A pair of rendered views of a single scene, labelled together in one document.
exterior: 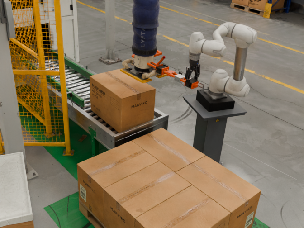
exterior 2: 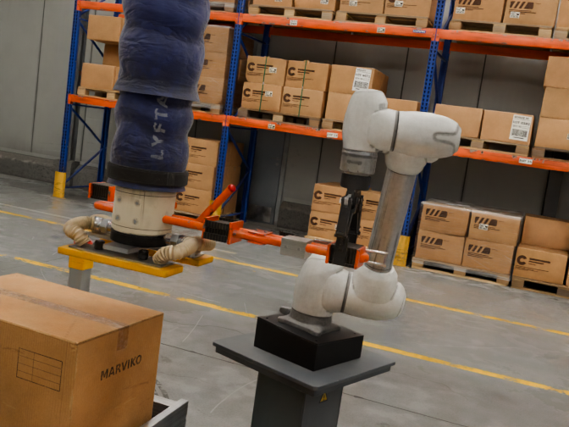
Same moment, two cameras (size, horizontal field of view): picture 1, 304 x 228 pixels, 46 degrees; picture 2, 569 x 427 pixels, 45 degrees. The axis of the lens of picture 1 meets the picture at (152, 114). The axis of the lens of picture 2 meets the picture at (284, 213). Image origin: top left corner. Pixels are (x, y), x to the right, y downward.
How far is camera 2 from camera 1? 1.67 m
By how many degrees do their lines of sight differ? 35
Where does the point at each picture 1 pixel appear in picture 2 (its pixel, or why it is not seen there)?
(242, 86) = (394, 286)
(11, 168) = not seen: outside the picture
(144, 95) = (136, 335)
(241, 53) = (403, 191)
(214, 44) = (433, 117)
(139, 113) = (119, 400)
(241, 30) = not seen: hidden behind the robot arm
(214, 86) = (316, 296)
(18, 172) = not seen: outside the picture
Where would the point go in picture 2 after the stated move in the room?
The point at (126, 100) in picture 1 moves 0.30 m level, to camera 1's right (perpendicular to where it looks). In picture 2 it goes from (90, 349) to (196, 346)
